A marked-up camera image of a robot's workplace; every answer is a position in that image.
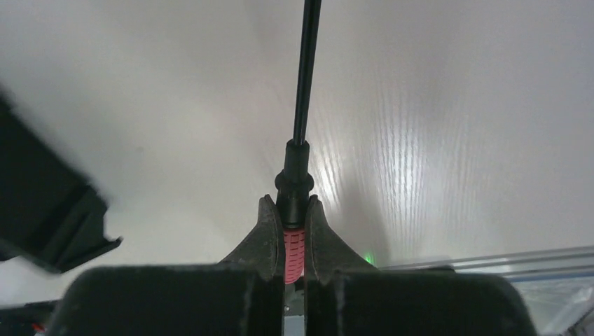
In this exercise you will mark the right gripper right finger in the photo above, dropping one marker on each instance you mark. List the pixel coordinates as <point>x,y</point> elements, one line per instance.
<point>346,295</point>

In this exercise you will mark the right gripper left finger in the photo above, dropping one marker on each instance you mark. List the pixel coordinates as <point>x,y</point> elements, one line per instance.
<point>241,295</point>

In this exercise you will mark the red handled screwdriver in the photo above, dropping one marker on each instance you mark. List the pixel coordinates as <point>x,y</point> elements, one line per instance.
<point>294,182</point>

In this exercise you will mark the black plastic bin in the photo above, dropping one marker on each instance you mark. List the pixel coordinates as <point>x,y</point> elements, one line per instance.
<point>50,214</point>

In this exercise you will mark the aluminium frame rail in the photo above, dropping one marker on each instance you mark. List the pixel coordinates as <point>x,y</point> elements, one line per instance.
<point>565,263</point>

